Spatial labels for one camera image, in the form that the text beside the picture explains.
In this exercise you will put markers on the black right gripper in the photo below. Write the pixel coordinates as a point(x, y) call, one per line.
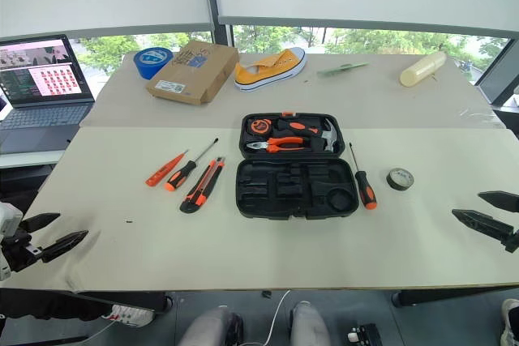
point(513, 242)

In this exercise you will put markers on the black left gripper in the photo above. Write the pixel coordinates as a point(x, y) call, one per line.
point(18, 253)

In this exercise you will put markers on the black electrical tape roll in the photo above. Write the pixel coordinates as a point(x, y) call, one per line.
point(399, 179)

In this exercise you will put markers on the orange tester screwdriver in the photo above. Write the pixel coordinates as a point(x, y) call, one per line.
point(162, 172)

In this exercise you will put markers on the orange black utility knife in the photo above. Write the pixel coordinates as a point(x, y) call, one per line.
point(202, 188)

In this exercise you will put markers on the black tool case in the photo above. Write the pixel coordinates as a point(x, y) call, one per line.
point(296, 196)

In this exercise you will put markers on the black table base bar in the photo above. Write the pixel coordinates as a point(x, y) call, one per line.
point(52, 305)
point(446, 296)

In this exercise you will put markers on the white side desk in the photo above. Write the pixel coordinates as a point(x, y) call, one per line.
point(28, 159)

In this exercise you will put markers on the white grey shoe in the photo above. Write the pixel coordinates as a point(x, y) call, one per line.
point(510, 321)

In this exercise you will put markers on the white red power strip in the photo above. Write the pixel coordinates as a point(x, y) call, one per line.
point(129, 315)

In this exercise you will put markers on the dark monitor panel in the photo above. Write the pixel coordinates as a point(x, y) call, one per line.
point(500, 78)

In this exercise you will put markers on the cream cylindrical roll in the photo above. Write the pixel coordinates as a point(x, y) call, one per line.
point(421, 69)

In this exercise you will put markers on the dark grey open laptop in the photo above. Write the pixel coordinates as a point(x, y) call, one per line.
point(44, 74)

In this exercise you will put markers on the black white floor device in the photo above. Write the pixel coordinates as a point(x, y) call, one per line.
point(365, 336)

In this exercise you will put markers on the grey rounded shape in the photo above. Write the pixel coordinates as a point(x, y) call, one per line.
point(211, 327)
point(310, 325)

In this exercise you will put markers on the blue tape roll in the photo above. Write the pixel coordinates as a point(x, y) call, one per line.
point(151, 60)

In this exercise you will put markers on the green plastic strip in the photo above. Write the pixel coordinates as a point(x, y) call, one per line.
point(340, 68)

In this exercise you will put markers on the brown cardboard box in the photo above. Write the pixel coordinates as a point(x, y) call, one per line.
point(194, 74)

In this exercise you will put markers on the small black clip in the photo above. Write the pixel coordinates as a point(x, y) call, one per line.
point(266, 293)

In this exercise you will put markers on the orange black tape measure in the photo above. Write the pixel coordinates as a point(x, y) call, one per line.
point(259, 125)

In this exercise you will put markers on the yellow canvas sneaker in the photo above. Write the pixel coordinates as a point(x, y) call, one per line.
point(269, 72)

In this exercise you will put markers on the grey window pillar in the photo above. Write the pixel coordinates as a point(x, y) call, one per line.
point(217, 5)

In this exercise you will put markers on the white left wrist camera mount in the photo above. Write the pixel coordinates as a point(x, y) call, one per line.
point(10, 216)

